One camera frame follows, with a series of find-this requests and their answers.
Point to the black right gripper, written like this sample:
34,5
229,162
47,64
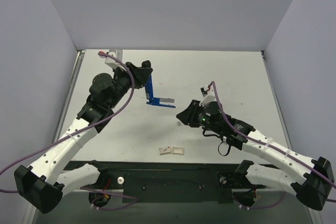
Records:
194,114

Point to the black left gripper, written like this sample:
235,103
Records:
137,72

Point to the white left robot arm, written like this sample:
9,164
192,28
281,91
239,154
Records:
44,183

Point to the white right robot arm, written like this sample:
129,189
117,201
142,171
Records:
310,180

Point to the staple box tray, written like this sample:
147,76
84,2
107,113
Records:
177,150

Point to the staple box lid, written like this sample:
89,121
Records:
165,150

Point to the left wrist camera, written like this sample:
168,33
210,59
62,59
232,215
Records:
112,58

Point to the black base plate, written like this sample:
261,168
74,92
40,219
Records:
172,182

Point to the aluminium frame rail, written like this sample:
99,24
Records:
30,209

